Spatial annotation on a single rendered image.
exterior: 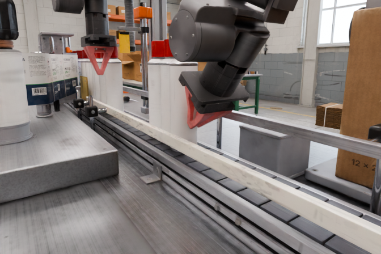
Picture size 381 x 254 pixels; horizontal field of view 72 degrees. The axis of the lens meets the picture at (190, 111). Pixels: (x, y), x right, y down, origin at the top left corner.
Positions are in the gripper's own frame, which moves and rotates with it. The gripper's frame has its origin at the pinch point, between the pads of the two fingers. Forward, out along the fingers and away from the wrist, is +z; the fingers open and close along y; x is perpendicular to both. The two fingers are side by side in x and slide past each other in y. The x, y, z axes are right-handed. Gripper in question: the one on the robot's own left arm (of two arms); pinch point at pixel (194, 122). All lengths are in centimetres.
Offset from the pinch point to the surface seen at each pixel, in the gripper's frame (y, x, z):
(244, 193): 3.2, 15.6, -5.0
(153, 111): 1.6, -10.1, 7.8
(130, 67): -112, -237, 186
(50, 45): 12, -69, 34
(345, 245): 2.8, 25.0, -12.5
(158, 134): 3.9, -3.1, 6.2
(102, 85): 1.7, -38.9, 27.2
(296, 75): -542, -249, 228
